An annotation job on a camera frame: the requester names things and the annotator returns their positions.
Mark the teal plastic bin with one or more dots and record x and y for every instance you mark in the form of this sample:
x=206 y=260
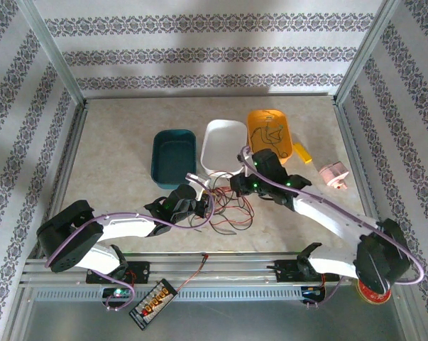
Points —
x=172 y=160

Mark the yellow plastic block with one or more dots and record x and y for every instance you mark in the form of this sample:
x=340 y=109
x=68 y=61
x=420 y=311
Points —
x=303 y=152

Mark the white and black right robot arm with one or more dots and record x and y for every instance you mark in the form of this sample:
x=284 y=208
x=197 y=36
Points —
x=327 y=213

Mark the red round tape roll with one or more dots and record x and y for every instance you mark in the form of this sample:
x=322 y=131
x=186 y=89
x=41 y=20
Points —
x=371 y=296

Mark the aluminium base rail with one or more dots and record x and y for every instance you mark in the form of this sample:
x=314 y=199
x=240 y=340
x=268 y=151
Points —
x=217 y=266

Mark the orange plastic bin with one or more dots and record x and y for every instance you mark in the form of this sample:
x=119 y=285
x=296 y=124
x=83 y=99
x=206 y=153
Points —
x=288 y=142

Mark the aluminium back rail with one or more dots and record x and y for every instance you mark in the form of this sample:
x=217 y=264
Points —
x=199 y=96

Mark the pink plug adapter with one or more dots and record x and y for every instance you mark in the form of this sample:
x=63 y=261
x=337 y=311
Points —
x=334 y=174

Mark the black power distribution board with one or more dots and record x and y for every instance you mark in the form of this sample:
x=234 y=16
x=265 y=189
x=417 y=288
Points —
x=153 y=303

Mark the white plastic bin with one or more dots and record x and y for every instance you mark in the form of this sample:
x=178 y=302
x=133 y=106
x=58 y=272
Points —
x=222 y=145

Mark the small circuit board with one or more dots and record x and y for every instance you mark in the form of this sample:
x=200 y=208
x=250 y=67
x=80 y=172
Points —
x=311 y=293
x=118 y=293

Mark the aluminium frame post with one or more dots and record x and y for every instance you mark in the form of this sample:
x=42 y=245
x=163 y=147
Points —
x=54 y=53
x=367 y=53

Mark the aluminium side rail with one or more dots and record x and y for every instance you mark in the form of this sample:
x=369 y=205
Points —
x=348 y=142
x=66 y=170

